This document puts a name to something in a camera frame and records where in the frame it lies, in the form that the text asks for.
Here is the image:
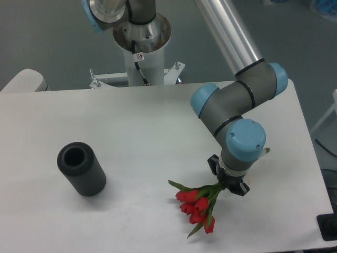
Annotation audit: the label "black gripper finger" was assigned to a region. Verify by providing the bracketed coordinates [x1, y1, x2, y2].
[207, 154, 219, 176]
[227, 178, 250, 196]

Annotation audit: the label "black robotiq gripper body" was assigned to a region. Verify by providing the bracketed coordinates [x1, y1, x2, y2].
[216, 166, 247, 186]

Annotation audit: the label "red tulip bouquet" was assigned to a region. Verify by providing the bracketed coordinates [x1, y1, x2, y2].
[168, 180, 226, 237]

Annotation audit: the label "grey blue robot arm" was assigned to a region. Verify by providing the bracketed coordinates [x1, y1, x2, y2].
[82, 1, 288, 196]

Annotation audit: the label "dark grey ribbed vase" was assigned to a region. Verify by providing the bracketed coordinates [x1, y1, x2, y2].
[57, 142, 106, 197]

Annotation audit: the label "black device at table edge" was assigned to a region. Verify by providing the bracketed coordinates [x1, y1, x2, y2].
[316, 213, 336, 241]

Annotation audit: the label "blue items in clear bag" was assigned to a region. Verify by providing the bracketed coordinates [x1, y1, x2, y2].
[310, 0, 336, 21]

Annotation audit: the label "white chair beside table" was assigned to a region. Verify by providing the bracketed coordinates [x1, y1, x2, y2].
[1, 69, 50, 94]

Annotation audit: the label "black cable on floor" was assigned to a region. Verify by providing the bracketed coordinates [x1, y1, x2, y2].
[315, 138, 337, 157]

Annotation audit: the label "black cable on pedestal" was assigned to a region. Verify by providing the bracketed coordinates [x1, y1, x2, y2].
[131, 40, 152, 86]

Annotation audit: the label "white frame at right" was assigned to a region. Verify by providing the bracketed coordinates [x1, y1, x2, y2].
[310, 90, 336, 135]

